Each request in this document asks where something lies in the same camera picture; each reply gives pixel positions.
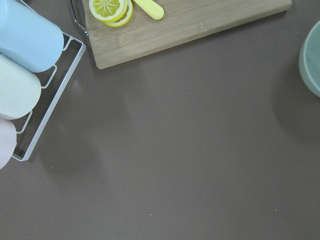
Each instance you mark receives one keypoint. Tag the pale green cup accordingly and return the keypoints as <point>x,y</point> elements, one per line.
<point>20,90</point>

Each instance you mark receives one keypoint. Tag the green bowl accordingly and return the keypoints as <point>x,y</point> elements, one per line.
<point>309,60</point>

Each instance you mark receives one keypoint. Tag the white wire cup rack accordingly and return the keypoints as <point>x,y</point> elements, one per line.
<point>54,101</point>

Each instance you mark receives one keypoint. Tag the bamboo cutting board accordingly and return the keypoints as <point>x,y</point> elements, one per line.
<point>183,21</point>

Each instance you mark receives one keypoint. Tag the yellow knife handle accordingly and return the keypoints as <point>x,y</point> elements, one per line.
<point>154,10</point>

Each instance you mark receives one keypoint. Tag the light blue cup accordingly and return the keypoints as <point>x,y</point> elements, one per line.
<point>28,38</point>

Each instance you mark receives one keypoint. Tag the pale pink cup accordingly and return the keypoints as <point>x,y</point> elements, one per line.
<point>8,141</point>

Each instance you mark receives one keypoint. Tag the lemon slice top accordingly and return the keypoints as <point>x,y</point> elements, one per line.
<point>108,10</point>

